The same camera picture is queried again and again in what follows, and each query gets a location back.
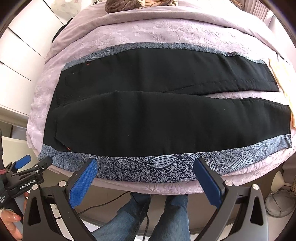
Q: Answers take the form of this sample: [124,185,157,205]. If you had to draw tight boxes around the black pants with patterned trim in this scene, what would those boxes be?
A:
[39,43,292,183]

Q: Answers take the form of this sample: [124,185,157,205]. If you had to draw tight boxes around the person's left hand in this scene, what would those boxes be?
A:
[1,209,23,240]

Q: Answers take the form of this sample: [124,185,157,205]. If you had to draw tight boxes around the white bag on floor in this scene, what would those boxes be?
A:
[265,171,295,218]

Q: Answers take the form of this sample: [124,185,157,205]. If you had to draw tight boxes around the person's legs in jeans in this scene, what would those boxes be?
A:
[92,193,191,241]

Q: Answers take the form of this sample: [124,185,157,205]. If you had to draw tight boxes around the lilac embossed bed blanket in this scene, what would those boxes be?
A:
[27,19,295,195]

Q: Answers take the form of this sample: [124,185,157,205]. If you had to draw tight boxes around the grey plush blanket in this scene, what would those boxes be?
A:
[46,1,284,61]

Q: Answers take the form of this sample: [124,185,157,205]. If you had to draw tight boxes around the black floor cable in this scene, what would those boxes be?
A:
[76,191,151,241]

